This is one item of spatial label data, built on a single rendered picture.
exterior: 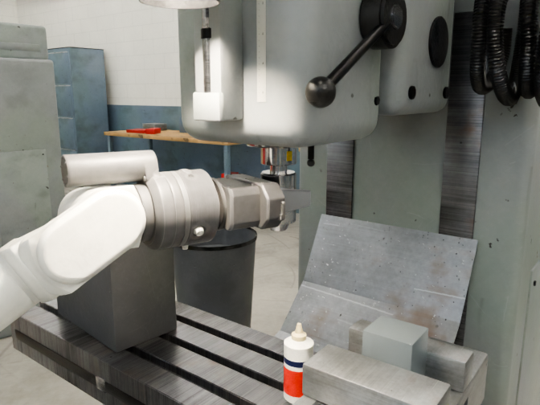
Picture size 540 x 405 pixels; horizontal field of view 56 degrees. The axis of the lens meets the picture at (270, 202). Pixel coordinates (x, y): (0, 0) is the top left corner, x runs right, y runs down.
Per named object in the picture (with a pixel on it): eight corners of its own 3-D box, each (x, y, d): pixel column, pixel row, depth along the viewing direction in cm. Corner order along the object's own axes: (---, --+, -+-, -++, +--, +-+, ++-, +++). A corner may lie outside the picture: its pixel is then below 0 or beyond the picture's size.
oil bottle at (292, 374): (301, 409, 67) (303, 333, 64) (277, 398, 69) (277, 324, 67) (318, 394, 70) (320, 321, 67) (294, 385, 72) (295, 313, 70)
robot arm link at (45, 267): (160, 227, 52) (44, 317, 46) (132, 221, 59) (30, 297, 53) (124, 175, 49) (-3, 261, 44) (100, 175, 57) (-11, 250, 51)
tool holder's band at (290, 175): (303, 180, 65) (304, 172, 65) (274, 183, 63) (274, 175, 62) (282, 175, 69) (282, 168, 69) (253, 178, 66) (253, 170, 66)
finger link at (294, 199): (307, 209, 66) (267, 214, 63) (307, 185, 66) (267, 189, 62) (314, 211, 65) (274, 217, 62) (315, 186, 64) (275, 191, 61)
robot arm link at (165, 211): (190, 251, 55) (83, 269, 49) (156, 241, 64) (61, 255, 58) (182, 146, 54) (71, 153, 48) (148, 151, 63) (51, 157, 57)
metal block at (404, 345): (409, 394, 56) (412, 345, 55) (360, 376, 60) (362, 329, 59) (425, 374, 60) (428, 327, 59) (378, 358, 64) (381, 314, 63)
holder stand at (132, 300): (115, 353, 81) (107, 234, 77) (57, 313, 96) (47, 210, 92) (177, 329, 89) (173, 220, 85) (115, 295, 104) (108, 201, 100)
